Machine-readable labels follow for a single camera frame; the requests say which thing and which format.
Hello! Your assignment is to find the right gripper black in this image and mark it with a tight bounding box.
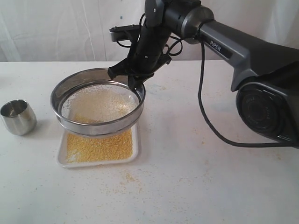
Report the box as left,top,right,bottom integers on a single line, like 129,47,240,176
108,25,171,91

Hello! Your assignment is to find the round steel sieve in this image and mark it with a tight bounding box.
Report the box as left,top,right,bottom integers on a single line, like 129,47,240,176
50,68,146,138

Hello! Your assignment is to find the small steel cup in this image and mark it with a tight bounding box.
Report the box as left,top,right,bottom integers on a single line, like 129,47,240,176
0,99,37,136

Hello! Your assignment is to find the yellow and white grain mix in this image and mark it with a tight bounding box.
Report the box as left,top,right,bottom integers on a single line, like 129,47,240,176
61,84,139,124

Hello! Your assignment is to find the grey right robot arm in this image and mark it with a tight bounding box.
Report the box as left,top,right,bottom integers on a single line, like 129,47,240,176
108,0,299,148

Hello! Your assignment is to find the yellow millet in tray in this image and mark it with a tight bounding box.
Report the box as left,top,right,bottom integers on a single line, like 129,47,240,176
66,130,133,163

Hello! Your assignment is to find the white square tray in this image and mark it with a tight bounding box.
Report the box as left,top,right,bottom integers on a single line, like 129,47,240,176
57,125,140,168

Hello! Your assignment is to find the white backdrop curtain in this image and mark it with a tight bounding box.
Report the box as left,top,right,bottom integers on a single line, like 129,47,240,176
0,0,299,62

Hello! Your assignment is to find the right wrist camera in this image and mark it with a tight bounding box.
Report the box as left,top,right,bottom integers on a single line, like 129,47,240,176
109,24,140,42

